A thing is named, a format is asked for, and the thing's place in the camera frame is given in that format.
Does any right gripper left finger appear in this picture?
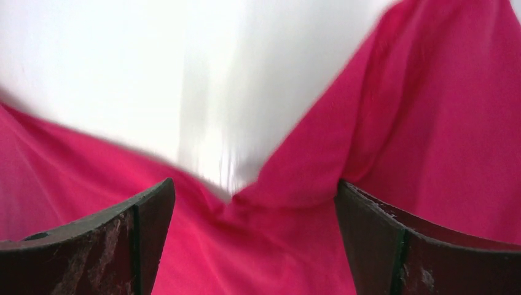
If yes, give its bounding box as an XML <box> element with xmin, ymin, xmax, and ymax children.
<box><xmin>1</xmin><ymin>178</ymin><xmax>175</xmax><ymax>294</ymax></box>

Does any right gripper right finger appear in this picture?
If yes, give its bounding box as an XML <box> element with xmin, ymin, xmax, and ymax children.
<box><xmin>334</xmin><ymin>181</ymin><xmax>520</xmax><ymax>294</ymax></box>

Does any magenta t shirt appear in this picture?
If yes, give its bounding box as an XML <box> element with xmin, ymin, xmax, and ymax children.
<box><xmin>1</xmin><ymin>1</ymin><xmax>520</xmax><ymax>294</ymax></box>

